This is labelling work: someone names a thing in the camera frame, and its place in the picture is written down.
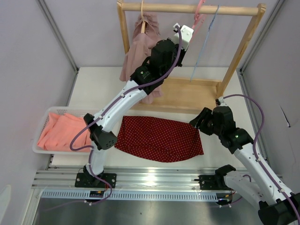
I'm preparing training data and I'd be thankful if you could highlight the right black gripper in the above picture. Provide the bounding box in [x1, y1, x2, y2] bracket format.
[189, 107, 223, 136]

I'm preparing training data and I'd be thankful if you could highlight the dusty pink pleated skirt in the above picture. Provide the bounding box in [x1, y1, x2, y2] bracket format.
[119, 13, 165, 105]

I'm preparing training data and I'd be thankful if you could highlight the pink hanger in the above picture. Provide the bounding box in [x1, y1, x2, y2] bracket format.
[190, 0, 206, 42]

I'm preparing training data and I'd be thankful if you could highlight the red polka dot cloth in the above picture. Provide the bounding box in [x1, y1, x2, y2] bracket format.
[115, 116, 204, 163]

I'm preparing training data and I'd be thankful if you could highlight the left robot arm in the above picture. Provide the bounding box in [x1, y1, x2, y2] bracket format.
[83, 38, 189, 188]

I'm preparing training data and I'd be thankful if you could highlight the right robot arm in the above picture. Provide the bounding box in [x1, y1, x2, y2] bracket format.
[190, 106, 300, 225]

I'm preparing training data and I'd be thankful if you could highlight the blue hanger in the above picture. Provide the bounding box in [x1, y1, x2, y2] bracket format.
[189, 5, 221, 82]

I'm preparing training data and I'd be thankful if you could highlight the wooden clothes rack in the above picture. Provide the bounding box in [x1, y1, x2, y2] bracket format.
[117, 0, 266, 114]

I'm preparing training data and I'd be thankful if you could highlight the white plastic basket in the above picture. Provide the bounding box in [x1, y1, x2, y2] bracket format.
[32, 106, 98, 156]

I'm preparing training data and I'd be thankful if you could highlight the salmon orange cloth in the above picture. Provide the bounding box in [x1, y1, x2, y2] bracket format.
[37, 112, 86, 152]

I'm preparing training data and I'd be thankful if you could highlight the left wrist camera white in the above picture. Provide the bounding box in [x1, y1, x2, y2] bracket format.
[171, 23, 194, 51]

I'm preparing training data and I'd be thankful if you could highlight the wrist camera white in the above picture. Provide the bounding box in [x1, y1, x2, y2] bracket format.
[171, 23, 194, 51]
[215, 97, 227, 106]

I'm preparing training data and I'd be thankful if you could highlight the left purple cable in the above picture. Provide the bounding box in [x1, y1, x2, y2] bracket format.
[69, 25, 182, 207]

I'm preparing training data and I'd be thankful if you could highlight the purple cable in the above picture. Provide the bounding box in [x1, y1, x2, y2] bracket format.
[69, 25, 182, 207]
[222, 93, 300, 218]

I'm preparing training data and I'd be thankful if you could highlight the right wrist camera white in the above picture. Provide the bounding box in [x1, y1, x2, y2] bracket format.
[215, 97, 227, 106]

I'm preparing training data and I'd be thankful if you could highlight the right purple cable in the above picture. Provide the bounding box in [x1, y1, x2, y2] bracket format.
[222, 93, 300, 218]

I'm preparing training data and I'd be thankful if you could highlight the aluminium mounting rail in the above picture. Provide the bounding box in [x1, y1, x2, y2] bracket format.
[31, 167, 215, 192]

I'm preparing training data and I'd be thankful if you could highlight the white slotted cable duct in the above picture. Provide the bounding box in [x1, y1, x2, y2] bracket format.
[41, 190, 218, 202]

